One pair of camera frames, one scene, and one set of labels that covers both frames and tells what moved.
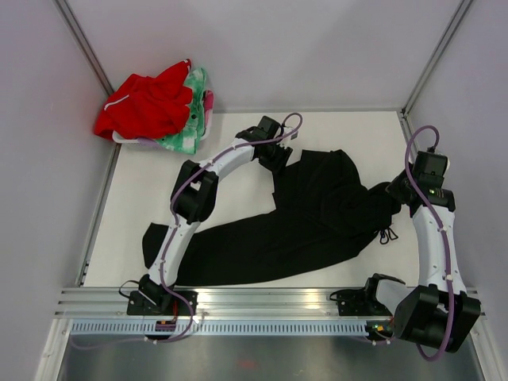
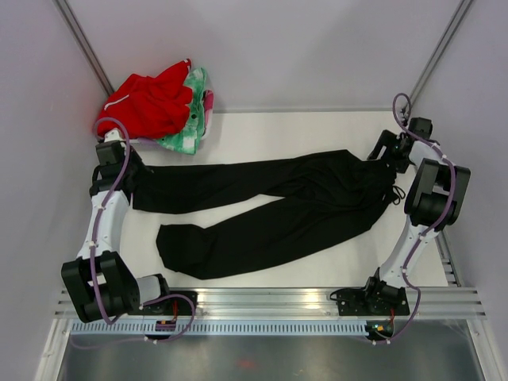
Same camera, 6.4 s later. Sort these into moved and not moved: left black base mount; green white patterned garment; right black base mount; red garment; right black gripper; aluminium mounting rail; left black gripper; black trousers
Moved: black trousers; left black gripper; right black gripper
Not moved: green white patterned garment; aluminium mounting rail; left black base mount; right black base mount; red garment
